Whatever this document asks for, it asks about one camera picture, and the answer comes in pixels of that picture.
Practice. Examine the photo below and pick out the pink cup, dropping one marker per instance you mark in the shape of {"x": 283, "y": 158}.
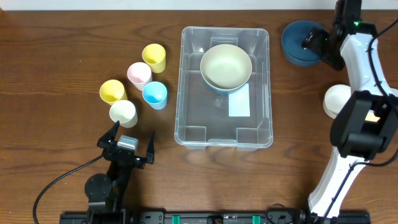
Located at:
{"x": 139, "y": 74}

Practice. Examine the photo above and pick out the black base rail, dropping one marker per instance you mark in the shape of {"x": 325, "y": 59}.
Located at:
{"x": 277, "y": 216}

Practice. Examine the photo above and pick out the clear plastic storage container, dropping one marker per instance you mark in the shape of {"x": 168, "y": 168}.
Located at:
{"x": 202, "y": 118}

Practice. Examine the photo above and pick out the white label in container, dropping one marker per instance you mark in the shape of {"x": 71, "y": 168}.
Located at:
{"x": 238, "y": 102}

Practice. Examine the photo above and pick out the yellow cup far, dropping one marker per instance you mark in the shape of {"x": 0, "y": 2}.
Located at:
{"x": 155, "y": 56}

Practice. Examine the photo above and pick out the white small bowl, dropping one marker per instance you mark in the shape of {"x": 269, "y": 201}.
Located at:
{"x": 335, "y": 98}

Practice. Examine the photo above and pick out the dark blue bowl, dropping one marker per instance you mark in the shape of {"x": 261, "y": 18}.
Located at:
{"x": 292, "y": 37}
{"x": 223, "y": 91}

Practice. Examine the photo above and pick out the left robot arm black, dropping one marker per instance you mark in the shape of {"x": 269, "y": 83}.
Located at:
{"x": 105, "y": 192}

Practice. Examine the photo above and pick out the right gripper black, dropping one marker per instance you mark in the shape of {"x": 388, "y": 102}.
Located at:
{"x": 315, "y": 40}

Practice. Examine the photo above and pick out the cream white cup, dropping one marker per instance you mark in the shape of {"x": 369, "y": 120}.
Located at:
{"x": 125, "y": 112}

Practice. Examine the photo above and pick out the yellow cup near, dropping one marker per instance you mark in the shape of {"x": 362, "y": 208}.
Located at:
{"x": 112, "y": 91}

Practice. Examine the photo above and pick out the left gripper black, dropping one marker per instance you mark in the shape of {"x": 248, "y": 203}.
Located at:
{"x": 125, "y": 154}

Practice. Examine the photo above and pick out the yellow cup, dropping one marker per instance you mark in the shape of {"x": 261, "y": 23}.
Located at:
{"x": 112, "y": 91}
{"x": 155, "y": 56}

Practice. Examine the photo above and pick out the beige large bowl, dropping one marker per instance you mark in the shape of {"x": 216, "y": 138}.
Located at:
{"x": 226, "y": 66}

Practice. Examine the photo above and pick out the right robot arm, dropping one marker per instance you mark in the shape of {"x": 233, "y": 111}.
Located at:
{"x": 367, "y": 122}

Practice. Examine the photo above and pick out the blue cup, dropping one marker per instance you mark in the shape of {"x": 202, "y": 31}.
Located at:
{"x": 156, "y": 95}

